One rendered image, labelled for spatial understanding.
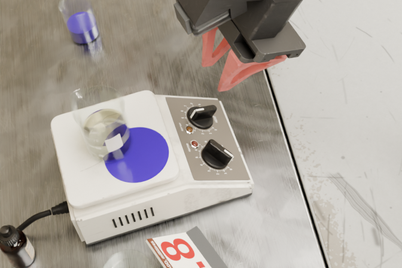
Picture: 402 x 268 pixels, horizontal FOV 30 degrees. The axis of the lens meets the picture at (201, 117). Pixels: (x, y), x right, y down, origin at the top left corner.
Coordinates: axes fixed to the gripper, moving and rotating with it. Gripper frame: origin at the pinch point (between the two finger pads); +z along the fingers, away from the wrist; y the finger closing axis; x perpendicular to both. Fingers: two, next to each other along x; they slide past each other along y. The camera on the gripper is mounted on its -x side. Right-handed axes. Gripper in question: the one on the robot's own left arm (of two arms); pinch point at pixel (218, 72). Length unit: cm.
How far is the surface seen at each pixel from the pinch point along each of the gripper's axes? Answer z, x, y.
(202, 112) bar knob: 5.7, 0.3, 1.1
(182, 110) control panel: 7.5, -0.5, -0.8
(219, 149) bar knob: 5.5, -0.6, 6.3
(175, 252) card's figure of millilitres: 12.5, -7.4, 13.2
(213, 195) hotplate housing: 9.1, -1.7, 9.6
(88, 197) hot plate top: 11.0, -14.7, 5.2
